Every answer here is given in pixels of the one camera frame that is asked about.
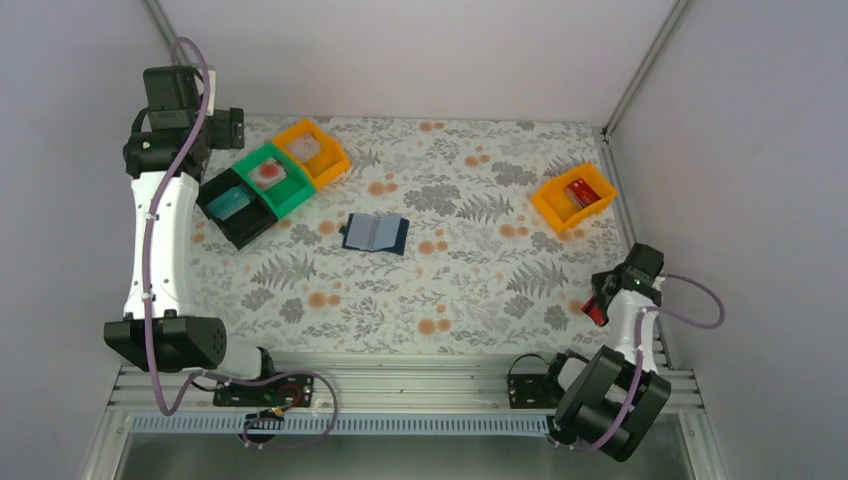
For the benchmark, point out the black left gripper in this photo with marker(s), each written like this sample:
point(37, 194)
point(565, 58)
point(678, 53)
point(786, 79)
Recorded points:
point(234, 127)

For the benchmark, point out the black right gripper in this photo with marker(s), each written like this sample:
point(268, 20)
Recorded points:
point(605, 291)

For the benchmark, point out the blue leather card holder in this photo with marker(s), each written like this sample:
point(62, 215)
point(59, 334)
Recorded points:
point(375, 233)

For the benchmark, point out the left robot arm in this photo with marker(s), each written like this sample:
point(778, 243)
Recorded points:
point(170, 143)

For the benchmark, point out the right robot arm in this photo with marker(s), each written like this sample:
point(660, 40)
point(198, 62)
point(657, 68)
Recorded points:
point(611, 400)

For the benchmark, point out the red circle card in green bin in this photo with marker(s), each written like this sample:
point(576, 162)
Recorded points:
point(267, 174)

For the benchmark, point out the teal card in black bin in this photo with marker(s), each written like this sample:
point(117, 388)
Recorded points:
point(230, 203)

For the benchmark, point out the pale floral card in orange bin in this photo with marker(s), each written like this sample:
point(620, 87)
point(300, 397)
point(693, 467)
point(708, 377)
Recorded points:
point(304, 148)

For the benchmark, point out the black plastic bin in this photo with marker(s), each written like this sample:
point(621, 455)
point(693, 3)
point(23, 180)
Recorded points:
point(245, 226)

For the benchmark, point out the green plastic bin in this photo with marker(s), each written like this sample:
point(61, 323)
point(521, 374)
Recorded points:
point(285, 197)

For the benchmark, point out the orange plastic bin right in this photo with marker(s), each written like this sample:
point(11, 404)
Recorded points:
point(559, 211)

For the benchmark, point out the orange plastic bin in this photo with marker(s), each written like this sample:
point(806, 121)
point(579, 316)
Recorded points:
point(333, 161)
point(559, 211)

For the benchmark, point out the orange plastic bin left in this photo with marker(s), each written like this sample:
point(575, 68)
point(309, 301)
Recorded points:
point(333, 161)

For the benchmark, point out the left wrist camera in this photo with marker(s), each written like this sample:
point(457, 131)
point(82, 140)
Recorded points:
point(200, 85)

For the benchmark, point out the aluminium rail frame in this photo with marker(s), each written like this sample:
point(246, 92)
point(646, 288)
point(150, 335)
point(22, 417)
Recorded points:
point(396, 383)

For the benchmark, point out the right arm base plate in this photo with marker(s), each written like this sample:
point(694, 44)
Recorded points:
point(536, 390)

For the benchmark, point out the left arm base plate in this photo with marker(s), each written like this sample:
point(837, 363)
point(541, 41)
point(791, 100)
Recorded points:
point(290, 391)

